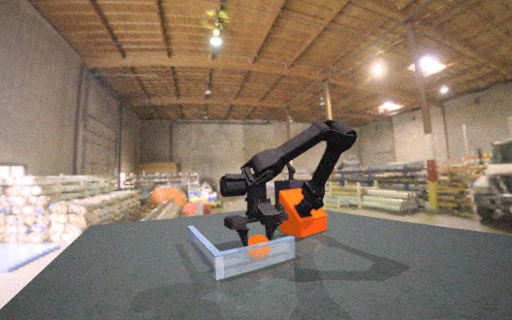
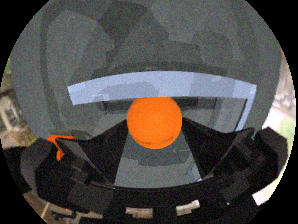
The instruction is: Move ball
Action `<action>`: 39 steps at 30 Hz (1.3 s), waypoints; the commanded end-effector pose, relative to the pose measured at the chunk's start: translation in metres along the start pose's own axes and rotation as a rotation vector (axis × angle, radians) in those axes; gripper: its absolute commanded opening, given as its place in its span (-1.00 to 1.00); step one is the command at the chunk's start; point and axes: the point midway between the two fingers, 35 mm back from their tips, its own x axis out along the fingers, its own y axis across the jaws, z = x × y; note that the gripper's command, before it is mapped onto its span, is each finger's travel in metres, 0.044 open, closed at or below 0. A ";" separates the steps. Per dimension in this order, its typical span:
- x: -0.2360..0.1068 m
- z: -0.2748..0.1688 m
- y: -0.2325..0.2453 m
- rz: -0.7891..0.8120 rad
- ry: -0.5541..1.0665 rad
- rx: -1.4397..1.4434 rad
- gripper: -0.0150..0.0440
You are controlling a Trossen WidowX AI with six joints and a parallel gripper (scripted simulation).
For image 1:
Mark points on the clear l-shaped low wall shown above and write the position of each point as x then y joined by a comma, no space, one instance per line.
248,260

